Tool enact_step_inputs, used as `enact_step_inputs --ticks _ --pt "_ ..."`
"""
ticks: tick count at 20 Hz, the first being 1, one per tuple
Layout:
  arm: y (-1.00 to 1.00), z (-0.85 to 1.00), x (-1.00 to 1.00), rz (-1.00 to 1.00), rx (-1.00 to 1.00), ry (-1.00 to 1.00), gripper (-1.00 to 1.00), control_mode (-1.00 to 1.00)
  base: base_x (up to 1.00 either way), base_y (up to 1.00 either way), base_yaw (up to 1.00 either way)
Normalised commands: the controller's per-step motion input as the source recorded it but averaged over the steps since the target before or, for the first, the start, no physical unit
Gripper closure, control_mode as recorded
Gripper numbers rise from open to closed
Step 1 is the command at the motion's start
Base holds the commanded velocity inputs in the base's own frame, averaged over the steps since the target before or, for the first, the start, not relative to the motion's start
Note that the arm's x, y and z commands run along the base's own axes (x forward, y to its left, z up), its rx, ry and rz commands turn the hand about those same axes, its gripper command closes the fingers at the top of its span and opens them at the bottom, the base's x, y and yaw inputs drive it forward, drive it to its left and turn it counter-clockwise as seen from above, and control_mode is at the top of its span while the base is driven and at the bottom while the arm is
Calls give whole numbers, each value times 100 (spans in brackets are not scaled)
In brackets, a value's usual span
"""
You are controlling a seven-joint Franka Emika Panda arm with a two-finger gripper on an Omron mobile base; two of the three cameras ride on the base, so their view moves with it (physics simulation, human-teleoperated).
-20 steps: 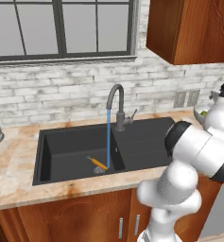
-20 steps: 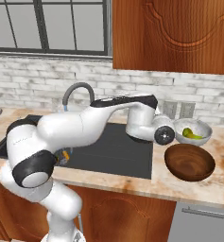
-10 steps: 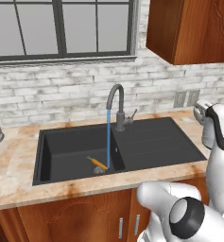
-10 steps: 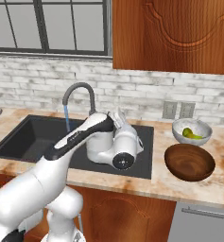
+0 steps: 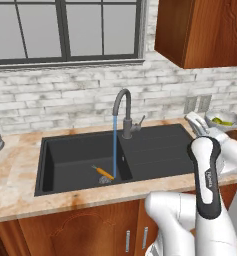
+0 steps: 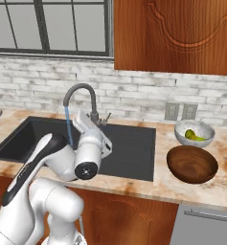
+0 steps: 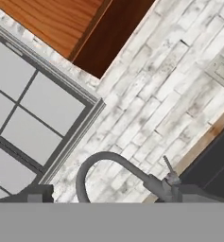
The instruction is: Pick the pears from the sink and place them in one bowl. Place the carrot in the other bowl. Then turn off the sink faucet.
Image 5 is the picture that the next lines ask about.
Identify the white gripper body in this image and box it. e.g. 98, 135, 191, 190
184, 111, 211, 138

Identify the grey sink faucet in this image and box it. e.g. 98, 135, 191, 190
111, 88, 147, 140

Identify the orange carrot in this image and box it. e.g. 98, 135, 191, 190
91, 165, 115, 181

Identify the black kitchen sink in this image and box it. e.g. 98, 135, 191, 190
34, 123, 204, 198

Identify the green pear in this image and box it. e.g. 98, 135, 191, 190
211, 116, 225, 125

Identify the blue water stream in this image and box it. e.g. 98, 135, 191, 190
112, 114, 119, 178

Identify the brown wooden cupboard door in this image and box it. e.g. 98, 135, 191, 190
17, 199, 141, 256
133, 183, 237, 256

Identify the dark framed window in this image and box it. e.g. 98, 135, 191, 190
0, 0, 148, 70

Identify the grey wall outlet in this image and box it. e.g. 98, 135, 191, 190
183, 95, 199, 115
197, 94, 213, 114

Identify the brown wooden wall cupboard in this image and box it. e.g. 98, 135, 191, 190
154, 0, 237, 70

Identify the silver cupboard handle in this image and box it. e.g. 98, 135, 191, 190
125, 229, 131, 254
142, 226, 149, 251

